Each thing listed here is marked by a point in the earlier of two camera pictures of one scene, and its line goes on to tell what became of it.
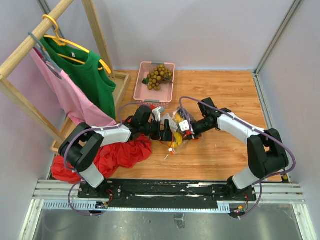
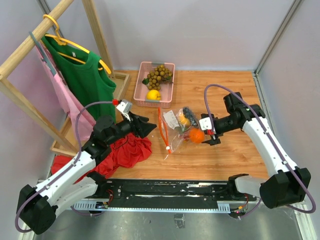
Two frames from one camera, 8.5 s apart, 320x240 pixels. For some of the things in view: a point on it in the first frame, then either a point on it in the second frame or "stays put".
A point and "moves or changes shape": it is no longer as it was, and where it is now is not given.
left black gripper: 166,134 to 140,125
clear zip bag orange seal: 184,128 moves or changes shape
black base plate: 165,192 stays put
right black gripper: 196,135 to 214,139
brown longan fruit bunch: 159,75 stays put
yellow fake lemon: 179,138 to 153,95
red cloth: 108,158 stays put
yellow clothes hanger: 63,43 stays put
